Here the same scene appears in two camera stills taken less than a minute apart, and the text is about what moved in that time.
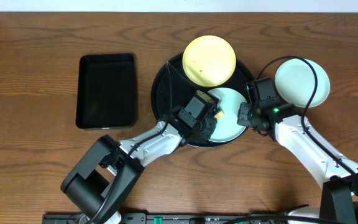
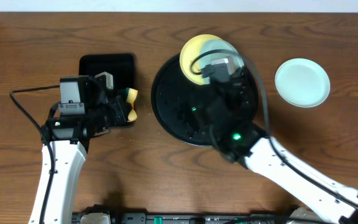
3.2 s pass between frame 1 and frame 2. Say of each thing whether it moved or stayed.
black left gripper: moved
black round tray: stayed
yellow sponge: moved
